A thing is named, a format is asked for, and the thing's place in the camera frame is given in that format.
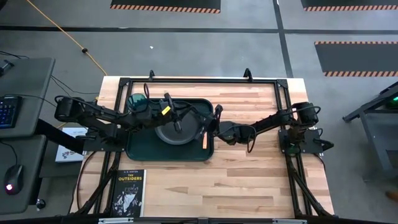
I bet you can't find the black aluminium table frame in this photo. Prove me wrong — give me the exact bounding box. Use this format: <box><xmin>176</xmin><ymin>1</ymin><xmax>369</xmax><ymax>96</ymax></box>
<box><xmin>70</xmin><ymin>68</ymin><xmax>335</xmax><ymax>219</ymax></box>

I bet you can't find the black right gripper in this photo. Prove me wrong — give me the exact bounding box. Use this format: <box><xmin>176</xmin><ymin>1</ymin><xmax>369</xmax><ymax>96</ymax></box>
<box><xmin>206</xmin><ymin>103</ymin><xmax>250</xmax><ymax>146</ymax></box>

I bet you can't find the black computer mouse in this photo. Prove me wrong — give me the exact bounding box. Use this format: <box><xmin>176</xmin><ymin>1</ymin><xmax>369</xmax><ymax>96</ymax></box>
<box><xmin>3</xmin><ymin>164</ymin><xmax>25</xmax><ymax>196</ymax></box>

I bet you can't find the yellow floor cable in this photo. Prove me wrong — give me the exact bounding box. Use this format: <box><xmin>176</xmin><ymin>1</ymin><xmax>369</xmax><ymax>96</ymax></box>
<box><xmin>25</xmin><ymin>0</ymin><xmax>108</xmax><ymax>77</ymax></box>

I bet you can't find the black metal cart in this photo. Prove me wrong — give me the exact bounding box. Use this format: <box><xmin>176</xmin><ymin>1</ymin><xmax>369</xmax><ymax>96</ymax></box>
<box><xmin>342</xmin><ymin>81</ymin><xmax>398</xmax><ymax>182</ymax></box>

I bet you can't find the black hazard-striped floor mat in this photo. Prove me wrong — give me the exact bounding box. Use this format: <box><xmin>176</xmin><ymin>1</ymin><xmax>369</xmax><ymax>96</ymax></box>
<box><xmin>109</xmin><ymin>0</ymin><xmax>222</xmax><ymax>14</ymax></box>
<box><xmin>300</xmin><ymin>0</ymin><xmax>398</xmax><ymax>12</ymax></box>
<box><xmin>314</xmin><ymin>40</ymin><xmax>398</xmax><ymax>78</ymax></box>

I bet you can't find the black backlit keyboard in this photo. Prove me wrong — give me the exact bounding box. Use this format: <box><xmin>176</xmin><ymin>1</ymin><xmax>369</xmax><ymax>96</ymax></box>
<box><xmin>0</xmin><ymin>95</ymin><xmax>24</xmax><ymax>130</ymax></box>

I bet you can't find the teal patterned plastic cup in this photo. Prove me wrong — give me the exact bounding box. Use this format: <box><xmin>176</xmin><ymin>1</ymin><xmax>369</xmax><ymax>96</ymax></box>
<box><xmin>127</xmin><ymin>93</ymin><xmax>149</xmax><ymax>114</ymax></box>

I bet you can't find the grey desk top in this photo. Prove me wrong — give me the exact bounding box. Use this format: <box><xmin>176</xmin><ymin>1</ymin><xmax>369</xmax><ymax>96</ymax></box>
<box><xmin>0</xmin><ymin>134</ymin><xmax>48</xmax><ymax>216</ymax></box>
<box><xmin>0</xmin><ymin>57</ymin><xmax>57</xmax><ymax>139</ymax></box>

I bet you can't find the dark grey round plate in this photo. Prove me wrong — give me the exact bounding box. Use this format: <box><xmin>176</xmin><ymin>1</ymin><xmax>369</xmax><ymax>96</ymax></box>
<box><xmin>154</xmin><ymin>106</ymin><xmax>204</xmax><ymax>146</ymax></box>

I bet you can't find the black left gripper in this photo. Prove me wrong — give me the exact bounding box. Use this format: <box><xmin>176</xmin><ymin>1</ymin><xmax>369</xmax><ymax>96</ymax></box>
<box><xmin>156</xmin><ymin>91</ymin><xmax>188</xmax><ymax>134</ymax></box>

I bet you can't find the dark green plastic tray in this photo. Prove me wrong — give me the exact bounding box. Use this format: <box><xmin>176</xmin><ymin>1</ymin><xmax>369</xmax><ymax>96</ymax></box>
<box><xmin>125</xmin><ymin>97</ymin><xmax>216</xmax><ymax>162</ymax></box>

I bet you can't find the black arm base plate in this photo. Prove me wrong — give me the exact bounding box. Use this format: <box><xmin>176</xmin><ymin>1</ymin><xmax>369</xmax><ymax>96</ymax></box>
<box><xmin>277</xmin><ymin>128</ymin><xmax>325</xmax><ymax>155</ymax></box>
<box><xmin>81</xmin><ymin>136</ymin><xmax>126</xmax><ymax>154</ymax></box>

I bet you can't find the black Outsiders paperback book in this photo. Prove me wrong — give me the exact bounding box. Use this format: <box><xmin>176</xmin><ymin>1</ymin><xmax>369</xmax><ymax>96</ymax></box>
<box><xmin>110</xmin><ymin>169</ymin><xmax>147</xmax><ymax>218</ymax></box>

